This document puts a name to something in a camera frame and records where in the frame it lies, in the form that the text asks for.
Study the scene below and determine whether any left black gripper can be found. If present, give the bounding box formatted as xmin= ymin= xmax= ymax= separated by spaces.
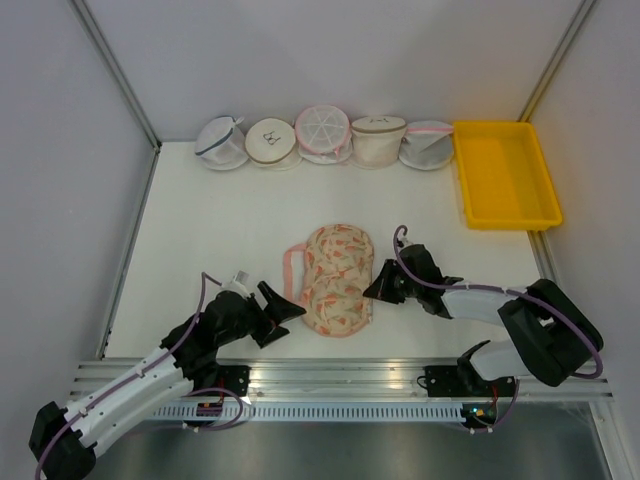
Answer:
xmin=216 ymin=281 xmax=305 ymax=348

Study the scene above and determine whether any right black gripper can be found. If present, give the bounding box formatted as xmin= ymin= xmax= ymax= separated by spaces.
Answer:
xmin=363 ymin=259 xmax=421 ymax=304

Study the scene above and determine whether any floral mesh laundry bag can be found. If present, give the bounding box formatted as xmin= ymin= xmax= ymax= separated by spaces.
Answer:
xmin=283 ymin=224 xmax=374 ymax=338

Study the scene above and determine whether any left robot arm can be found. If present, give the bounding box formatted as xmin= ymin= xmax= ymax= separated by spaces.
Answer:
xmin=28 ymin=280 xmax=306 ymax=479

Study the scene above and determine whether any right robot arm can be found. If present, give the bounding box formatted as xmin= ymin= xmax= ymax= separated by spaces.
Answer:
xmin=364 ymin=243 xmax=604 ymax=397

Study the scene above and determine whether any white bag pink zipper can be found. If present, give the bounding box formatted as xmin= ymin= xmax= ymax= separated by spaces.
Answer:
xmin=399 ymin=120 xmax=454 ymax=171

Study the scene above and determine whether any cylindrical beige laundry bag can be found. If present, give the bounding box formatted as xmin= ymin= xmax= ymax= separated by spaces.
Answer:
xmin=351 ymin=115 xmax=408 ymax=169

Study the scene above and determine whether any round beige laundry bag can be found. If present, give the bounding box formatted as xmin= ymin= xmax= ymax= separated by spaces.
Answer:
xmin=245 ymin=118 xmax=302 ymax=171

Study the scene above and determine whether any pink rimmed round laundry bag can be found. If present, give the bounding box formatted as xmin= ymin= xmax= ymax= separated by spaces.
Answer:
xmin=294 ymin=105 xmax=353 ymax=165

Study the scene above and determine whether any white bag blue zipper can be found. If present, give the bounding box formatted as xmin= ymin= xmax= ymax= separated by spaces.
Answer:
xmin=194 ymin=115 xmax=249 ymax=171

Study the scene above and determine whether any yellow plastic tray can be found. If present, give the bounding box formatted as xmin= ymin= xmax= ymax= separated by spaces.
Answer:
xmin=453 ymin=121 xmax=563 ymax=231

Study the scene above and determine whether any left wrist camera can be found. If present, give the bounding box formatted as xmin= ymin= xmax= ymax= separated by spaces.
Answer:
xmin=221 ymin=270 xmax=251 ymax=298

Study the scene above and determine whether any aluminium mounting rail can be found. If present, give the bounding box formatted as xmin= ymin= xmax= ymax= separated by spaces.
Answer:
xmin=69 ymin=357 xmax=615 ymax=401

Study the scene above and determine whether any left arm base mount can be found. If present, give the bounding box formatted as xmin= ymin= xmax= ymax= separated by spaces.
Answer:
xmin=194 ymin=365 xmax=251 ymax=397

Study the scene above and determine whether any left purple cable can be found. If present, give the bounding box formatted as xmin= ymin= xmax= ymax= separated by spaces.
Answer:
xmin=34 ymin=272 xmax=231 ymax=474

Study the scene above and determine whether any purple cable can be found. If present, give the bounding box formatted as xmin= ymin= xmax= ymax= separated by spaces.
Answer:
xmin=34 ymin=272 xmax=231 ymax=474
xmin=392 ymin=224 xmax=605 ymax=377

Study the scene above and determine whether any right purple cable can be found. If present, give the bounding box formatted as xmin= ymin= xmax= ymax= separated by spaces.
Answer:
xmin=392 ymin=224 xmax=605 ymax=377

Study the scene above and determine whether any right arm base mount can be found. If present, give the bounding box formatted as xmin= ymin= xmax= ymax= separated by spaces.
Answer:
xmin=424 ymin=365 xmax=483 ymax=398

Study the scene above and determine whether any white slotted cable duct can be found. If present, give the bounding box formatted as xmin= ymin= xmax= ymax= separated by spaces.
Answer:
xmin=143 ymin=400 xmax=495 ymax=423

